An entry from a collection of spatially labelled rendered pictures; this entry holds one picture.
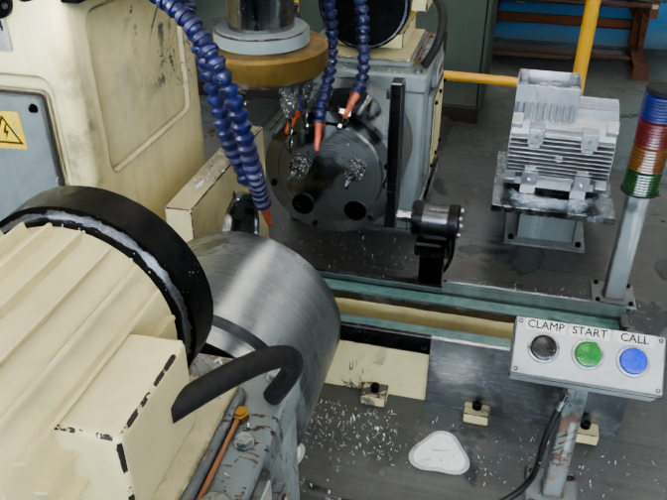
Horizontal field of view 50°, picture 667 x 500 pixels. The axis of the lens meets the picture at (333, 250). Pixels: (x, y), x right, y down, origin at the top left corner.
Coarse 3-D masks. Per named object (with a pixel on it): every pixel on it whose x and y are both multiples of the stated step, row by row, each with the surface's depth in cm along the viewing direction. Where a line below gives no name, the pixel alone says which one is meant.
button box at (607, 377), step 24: (528, 336) 85; (552, 336) 84; (576, 336) 84; (600, 336) 84; (624, 336) 83; (648, 336) 83; (528, 360) 84; (552, 360) 84; (576, 360) 83; (600, 360) 83; (648, 360) 82; (552, 384) 87; (576, 384) 84; (600, 384) 82; (624, 384) 82; (648, 384) 81
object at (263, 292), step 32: (224, 256) 83; (256, 256) 84; (288, 256) 86; (224, 288) 78; (256, 288) 79; (288, 288) 82; (320, 288) 87; (224, 320) 74; (256, 320) 76; (288, 320) 79; (320, 320) 84; (224, 352) 72; (320, 352) 83; (320, 384) 83
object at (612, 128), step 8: (520, 112) 141; (512, 120) 140; (520, 120) 140; (608, 128) 136; (616, 128) 136; (608, 136) 138; (616, 136) 137; (504, 176) 147; (512, 176) 147; (600, 184) 143; (600, 192) 144
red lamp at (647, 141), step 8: (640, 120) 119; (640, 128) 119; (648, 128) 118; (656, 128) 117; (664, 128) 117; (640, 136) 119; (648, 136) 118; (656, 136) 118; (664, 136) 118; (640, 144) 120; (648, 144) 119; (656, 144) 118; (664, 144) 118
